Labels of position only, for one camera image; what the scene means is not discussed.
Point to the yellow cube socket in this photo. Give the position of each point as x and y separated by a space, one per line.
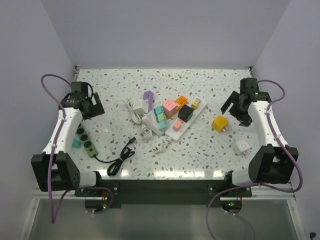
219 124

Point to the teal cube adapter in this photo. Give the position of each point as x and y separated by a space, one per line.
158 110

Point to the black mounting base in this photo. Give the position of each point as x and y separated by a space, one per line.
162 192

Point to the small yellow blue adapter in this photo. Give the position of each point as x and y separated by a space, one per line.
195 104

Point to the white power strip base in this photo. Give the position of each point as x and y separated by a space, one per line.
150 120

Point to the white cartoon cube socket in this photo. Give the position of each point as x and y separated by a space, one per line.
242 147

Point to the orange power strip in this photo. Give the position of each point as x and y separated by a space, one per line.
181 101

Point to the purple power strip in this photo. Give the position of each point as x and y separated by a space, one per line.
149 97

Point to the pink cube socket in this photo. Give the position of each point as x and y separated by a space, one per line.
169 107

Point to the long white power strip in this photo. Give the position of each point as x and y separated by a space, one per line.
175 136

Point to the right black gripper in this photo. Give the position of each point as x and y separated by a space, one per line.
244 119

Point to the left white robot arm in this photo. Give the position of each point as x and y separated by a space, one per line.
54 168

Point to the green power strip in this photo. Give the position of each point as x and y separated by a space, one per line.
86 142

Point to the light blue cube adapter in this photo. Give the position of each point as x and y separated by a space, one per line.
162 125

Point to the white cube adapter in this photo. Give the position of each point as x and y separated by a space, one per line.
140 107

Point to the teal triangular power strip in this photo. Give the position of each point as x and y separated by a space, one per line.
76 143

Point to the black cube socket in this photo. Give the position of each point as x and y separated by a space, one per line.
185 113

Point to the green cube adapter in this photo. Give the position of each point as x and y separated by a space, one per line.
160 117

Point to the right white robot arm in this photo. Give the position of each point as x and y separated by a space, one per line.
275 160

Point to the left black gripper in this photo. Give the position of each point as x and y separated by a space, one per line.
96 109

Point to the small pink adapter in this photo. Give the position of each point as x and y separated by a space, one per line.
178 124

